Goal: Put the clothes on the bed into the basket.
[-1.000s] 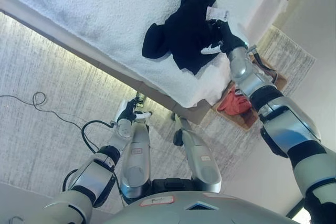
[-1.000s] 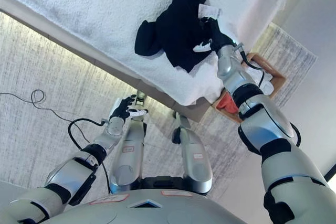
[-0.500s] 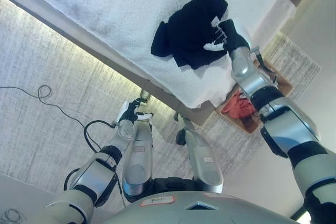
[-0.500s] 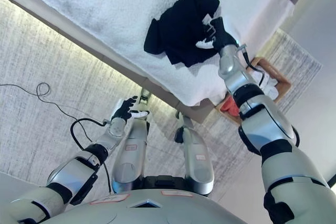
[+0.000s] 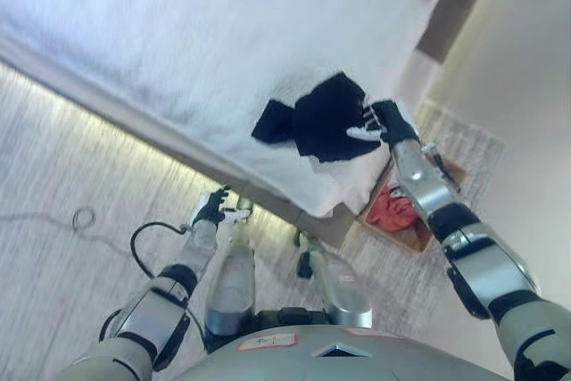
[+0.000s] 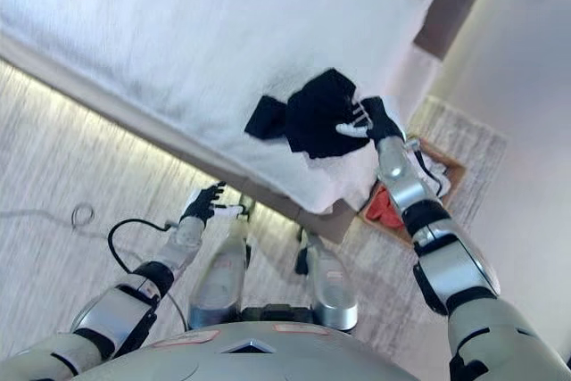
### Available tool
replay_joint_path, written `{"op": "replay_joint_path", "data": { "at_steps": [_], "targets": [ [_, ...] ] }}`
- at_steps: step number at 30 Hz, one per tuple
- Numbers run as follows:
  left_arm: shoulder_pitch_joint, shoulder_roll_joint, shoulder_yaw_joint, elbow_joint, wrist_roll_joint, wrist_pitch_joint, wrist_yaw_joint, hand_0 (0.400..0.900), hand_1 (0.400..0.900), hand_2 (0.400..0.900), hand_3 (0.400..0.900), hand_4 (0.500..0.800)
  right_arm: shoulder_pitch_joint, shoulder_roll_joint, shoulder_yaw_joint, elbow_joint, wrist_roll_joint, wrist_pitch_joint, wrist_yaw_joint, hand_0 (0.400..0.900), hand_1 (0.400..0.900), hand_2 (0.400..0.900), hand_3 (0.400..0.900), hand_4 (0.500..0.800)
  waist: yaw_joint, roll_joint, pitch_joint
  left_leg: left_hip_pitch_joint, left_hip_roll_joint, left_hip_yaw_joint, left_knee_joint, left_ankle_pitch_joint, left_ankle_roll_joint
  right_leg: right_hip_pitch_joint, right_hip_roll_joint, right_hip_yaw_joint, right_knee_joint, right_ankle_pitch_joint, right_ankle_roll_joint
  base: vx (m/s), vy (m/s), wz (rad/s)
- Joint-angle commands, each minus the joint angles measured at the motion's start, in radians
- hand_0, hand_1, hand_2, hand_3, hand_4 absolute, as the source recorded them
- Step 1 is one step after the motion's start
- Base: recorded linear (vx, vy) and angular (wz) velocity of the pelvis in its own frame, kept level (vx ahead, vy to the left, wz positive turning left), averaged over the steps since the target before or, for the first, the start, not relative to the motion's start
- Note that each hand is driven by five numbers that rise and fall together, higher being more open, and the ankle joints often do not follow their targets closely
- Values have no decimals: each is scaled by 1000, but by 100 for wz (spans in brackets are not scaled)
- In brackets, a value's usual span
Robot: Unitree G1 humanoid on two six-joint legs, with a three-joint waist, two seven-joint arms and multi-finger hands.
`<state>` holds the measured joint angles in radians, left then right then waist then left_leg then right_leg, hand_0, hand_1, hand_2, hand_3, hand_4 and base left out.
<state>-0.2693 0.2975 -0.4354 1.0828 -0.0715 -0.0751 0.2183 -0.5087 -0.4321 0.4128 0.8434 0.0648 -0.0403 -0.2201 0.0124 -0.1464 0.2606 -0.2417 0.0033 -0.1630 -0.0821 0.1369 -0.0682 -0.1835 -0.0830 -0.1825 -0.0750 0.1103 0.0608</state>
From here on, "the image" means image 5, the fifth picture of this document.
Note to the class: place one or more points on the silver robot leg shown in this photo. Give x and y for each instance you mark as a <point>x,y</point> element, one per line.
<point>343,287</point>
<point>232,278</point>

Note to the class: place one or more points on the brown upholstered bed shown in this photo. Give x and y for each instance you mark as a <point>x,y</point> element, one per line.
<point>450,19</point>

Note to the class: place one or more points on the black garment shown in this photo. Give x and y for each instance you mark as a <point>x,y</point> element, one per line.
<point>321,122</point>

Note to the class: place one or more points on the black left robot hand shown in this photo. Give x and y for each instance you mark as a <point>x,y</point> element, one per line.
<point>209,211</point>

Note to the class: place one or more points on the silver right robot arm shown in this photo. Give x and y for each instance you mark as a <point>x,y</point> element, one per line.
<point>473,256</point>

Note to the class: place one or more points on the grey patterned rug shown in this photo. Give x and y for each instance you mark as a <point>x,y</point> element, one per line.
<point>67,167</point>

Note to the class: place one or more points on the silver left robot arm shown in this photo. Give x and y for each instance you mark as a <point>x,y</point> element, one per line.
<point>151,309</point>

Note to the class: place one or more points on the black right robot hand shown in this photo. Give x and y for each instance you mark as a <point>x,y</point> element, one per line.
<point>394,126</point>

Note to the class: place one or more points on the silver right robot leg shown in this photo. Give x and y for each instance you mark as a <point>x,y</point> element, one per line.
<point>343,287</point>

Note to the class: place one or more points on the silver left robot leg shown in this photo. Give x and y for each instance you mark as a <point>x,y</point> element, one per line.
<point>232,278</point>

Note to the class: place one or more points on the brown laundry basket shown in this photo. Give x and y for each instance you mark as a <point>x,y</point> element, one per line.
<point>421,238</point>

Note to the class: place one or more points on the white fluffy bed blanket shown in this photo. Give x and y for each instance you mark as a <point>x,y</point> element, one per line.
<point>178,42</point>

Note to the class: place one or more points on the grey robot torso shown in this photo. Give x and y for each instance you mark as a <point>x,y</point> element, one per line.
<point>290,358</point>

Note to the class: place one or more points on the red garment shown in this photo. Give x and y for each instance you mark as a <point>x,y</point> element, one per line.
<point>392,216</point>

